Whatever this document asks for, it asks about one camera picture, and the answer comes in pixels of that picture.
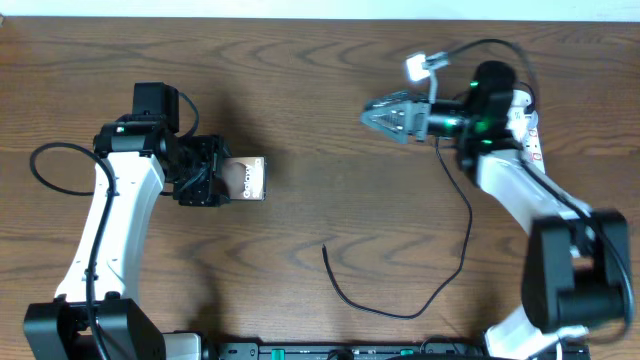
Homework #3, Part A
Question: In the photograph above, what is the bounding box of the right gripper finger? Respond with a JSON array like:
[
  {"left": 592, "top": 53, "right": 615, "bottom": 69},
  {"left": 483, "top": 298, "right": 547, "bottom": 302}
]
[
  {"left": 364, "top": 90, "right": 425, "bottom": 111},
  {"left": 360, "top": 101, "right": 414, "bottom": 144}
]

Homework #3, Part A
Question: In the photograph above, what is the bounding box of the Galaxy smartphone with reflective screen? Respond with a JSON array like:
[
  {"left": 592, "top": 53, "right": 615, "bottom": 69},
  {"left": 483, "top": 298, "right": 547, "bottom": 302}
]
[{"left": 222, "top": 157, "right": 267, "bottom": 201}]

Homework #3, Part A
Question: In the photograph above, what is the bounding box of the black charging cable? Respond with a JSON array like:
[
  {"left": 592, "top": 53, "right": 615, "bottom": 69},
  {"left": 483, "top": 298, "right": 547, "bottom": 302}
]
[{"left": 321, "top": 137, "right": 474, "bottom": 321}]

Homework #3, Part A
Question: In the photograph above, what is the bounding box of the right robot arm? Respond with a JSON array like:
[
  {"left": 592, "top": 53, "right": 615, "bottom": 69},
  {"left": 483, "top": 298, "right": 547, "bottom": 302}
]
[{"left": 361, "top": 61, "right": 635, "bottom": 359}]

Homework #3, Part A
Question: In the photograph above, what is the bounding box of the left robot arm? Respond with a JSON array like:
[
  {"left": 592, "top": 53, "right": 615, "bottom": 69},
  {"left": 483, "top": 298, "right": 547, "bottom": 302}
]
[{"left": 23, "top": 82, "right": 231, "bottom": 359}]

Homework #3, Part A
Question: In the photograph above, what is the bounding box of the white power strip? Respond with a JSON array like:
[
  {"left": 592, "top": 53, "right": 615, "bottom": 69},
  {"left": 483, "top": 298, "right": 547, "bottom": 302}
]
[{"left": 507, "top": 90, "right": 545, "bottom": 173}]

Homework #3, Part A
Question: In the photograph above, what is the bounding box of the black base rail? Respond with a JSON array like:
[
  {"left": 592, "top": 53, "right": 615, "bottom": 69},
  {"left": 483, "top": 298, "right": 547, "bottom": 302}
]
[{"left": 214, "top": 340, "right": 591, "bottom": 360}]

